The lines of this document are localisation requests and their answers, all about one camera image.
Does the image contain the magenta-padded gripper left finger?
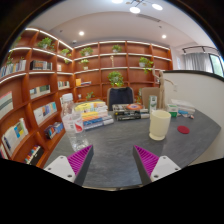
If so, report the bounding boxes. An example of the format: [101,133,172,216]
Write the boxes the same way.
[43,144,95,187]

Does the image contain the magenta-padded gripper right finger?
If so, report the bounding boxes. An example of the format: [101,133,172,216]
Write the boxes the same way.
[132,144,182,186]

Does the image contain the clear plastic water bottle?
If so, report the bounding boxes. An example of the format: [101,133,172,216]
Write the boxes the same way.
[60,93,90,153]

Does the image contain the cream plastic cup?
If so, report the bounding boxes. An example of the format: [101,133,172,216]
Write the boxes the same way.
[148,109,172,142]

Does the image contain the flat round red coaster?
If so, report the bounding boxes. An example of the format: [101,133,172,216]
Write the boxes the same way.
[176,125,191,135]

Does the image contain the small green white box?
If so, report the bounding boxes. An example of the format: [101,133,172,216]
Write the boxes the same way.
[166,103,179,118]

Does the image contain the stack of colourful books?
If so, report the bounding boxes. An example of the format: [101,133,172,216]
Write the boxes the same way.
[73,100,115,131]

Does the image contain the stack of white boxes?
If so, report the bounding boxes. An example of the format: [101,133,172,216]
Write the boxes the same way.
[171,98,197,117]

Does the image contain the tall green white carton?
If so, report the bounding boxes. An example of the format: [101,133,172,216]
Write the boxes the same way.
[148,95,158,114]

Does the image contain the tan chair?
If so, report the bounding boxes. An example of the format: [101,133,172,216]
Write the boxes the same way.
[139,86,161,109]

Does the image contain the chair with dark jacket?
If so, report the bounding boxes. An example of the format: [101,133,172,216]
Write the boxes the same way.
[106,86,135,112]

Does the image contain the grey curtain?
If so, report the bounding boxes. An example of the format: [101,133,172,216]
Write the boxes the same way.
[183,52,214,74]

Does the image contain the wooden shelf unit with books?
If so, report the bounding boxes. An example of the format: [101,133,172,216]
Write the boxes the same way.
[0,27,174,169]

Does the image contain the black curtain track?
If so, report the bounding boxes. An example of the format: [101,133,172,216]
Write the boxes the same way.
[182,45,219,55]

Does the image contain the ceiling air vent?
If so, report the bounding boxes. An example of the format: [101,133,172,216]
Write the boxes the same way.
[136,13,162,23]

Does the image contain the ceiling lamp with round lights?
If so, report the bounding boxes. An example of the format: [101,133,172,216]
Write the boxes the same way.
[111,0,164,15]

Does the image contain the window with black frame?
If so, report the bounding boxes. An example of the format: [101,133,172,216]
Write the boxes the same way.
[209,53,224,78]

